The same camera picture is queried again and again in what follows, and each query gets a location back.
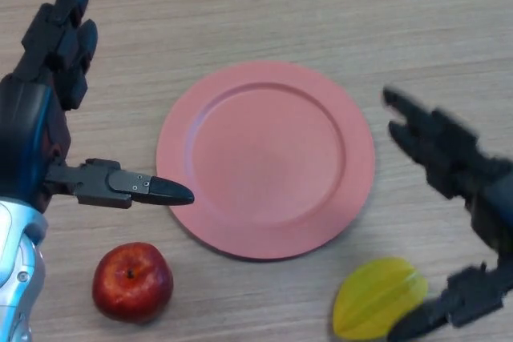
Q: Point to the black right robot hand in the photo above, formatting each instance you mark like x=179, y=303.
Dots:
x=491, y=198

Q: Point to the yellow starfruit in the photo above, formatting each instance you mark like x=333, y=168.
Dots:
x=372, y=298

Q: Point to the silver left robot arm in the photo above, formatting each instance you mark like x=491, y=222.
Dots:
x=18, y=278

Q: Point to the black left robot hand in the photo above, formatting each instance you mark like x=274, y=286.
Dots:
x=24, y=138

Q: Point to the red apple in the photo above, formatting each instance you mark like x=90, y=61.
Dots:
x=132, y=284

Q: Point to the pink round plate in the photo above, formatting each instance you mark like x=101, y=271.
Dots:
x=264, y=158

